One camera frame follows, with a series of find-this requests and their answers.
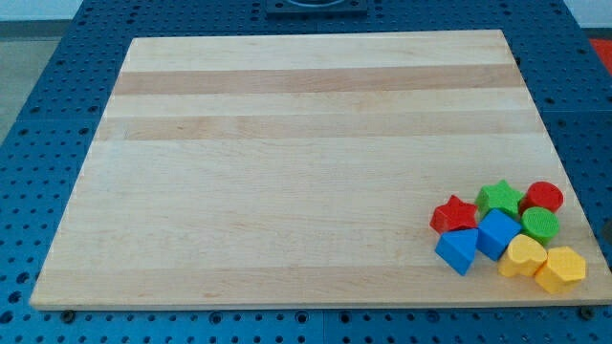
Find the blue triangle block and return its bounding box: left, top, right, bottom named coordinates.
left=435, top=228, right=478, bottom=276

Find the yellow heart block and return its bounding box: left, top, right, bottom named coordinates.
left=497, top=234, right=548, bottom=277

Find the red cylinder block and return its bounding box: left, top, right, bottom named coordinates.
left=518, top=181, right=564, bottom=215

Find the green star block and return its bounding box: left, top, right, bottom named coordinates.
left=475, top=180, right=524, bottom=219

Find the blue cube block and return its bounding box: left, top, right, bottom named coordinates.
left=476, top=209, right=521, bottom=261

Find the yellow hexagon block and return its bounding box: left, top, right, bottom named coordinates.
left=534, top=247, right=587, bottom=293

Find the light wooden board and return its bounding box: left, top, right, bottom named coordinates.
left=30, top=30, right=611, bottom=311

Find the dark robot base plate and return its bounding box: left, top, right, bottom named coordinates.
left=264, top=0, right=368, bottom=16

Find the red star block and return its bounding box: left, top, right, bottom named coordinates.
left=429, top=195, right=478, bottom=235

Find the green cylinder block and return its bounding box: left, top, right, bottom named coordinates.
left=520, top=206, right=560, bottom=247

